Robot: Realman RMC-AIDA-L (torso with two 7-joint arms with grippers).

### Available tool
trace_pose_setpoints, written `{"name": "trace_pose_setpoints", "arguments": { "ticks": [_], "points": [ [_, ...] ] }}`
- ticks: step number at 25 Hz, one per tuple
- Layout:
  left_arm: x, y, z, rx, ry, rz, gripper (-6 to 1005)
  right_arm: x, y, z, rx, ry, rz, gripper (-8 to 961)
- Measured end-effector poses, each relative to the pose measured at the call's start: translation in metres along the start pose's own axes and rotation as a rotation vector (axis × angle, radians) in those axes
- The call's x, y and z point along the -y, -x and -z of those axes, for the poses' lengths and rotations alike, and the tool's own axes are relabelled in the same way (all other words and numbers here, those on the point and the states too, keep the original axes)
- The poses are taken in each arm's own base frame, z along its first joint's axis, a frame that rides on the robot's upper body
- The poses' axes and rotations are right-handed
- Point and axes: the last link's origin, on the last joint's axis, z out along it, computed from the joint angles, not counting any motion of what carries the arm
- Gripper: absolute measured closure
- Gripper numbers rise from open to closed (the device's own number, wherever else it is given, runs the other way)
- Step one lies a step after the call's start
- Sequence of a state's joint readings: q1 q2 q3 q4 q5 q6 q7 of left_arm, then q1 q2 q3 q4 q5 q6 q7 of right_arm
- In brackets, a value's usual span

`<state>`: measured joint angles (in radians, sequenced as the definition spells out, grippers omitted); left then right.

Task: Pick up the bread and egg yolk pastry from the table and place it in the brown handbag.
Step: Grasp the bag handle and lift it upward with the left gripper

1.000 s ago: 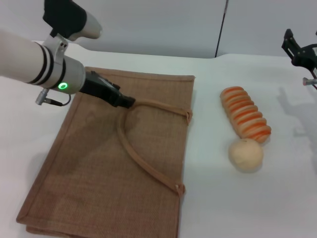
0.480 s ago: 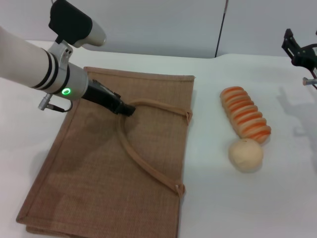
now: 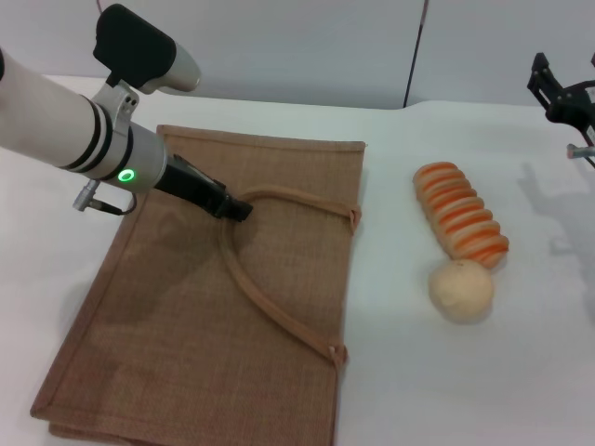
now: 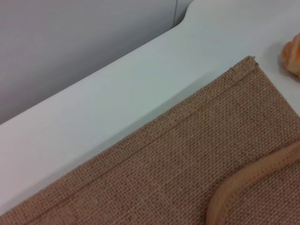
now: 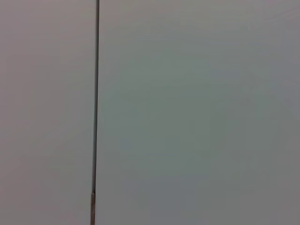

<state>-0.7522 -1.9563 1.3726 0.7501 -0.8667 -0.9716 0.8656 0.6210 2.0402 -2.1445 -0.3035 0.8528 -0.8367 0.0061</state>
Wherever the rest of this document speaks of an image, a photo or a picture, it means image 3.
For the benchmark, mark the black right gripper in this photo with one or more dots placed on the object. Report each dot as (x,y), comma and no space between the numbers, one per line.
(578,107)

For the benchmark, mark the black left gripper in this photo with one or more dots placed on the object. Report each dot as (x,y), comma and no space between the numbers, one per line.
(190,186)

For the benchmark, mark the brown jute handbag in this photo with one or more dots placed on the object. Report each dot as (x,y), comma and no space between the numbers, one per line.
(186,302)

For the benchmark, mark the orange striped bread loaf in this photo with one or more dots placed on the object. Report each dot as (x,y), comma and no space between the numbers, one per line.
(460,213)

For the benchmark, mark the round egg yolk pastry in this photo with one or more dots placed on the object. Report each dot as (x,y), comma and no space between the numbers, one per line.
(460,290)

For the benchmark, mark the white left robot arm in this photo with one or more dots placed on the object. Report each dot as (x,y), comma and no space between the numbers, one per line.
(46,116)

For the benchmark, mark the dark vertical wall strip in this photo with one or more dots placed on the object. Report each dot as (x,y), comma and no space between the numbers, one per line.
(415,51)

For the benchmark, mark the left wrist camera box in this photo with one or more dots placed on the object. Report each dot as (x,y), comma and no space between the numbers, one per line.
(135,51)

